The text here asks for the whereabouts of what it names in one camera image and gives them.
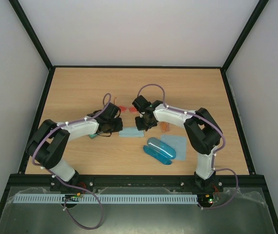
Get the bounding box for light blue cleaning cloth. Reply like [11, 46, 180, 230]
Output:
[119, 127, 144, 138]

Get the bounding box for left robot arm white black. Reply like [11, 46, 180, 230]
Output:
[25, 103, 123, 182]

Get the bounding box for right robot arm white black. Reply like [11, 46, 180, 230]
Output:
[132, 95, 224, 191]

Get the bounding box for orange sunglasses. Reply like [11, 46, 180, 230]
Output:
[160, 122, 170, 133]

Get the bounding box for red sunglasses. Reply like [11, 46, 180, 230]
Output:
[113, 97, 138, 114]

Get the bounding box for green glasses case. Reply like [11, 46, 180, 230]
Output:
[89, 134, 98, 139]

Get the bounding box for blue transparent glasses case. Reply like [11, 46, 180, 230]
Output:
[143, 137, 176, 165]

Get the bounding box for black metal frame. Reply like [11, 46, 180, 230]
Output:
[0, 0, 278, 234]

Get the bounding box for light blue slotted cable duct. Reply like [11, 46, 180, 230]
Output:
[13, 194, 198, 205]

